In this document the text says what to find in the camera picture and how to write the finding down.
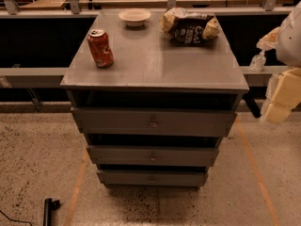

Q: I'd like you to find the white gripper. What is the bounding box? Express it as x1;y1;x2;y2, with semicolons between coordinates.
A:
256;27;301;124

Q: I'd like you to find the brown chip bag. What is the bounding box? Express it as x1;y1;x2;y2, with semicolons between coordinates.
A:
159;8;220;45

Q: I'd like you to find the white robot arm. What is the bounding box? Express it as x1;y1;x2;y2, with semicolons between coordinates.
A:
257;2;301;124

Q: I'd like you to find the red coke can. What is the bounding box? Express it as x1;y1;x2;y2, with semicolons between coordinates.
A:
87;29;114;68

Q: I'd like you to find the grey metal railing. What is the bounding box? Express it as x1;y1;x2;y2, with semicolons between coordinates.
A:
0;0;301;113

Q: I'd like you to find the clear sanitizer bottle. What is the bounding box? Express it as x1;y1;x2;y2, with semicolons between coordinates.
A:
249;51;266;73

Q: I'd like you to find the white bowl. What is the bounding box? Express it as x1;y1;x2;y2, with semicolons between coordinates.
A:
119;8;151;27

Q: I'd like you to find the middle grey drawer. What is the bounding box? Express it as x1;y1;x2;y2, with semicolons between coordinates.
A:
87;145;218;167

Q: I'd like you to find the grey drawer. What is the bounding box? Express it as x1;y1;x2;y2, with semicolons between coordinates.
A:
71;107;236;137
87;145;218;167
97;169;208;187

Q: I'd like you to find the bottom grey drawer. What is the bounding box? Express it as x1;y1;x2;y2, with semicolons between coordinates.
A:
97;169;208;187

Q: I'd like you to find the top grey drawer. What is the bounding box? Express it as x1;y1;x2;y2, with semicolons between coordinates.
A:
71;107;236;137

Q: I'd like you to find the black floor post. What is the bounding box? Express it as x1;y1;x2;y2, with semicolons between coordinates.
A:
43;198;60;226

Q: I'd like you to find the black floor cable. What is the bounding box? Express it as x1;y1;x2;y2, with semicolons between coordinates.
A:
0;209;34;226

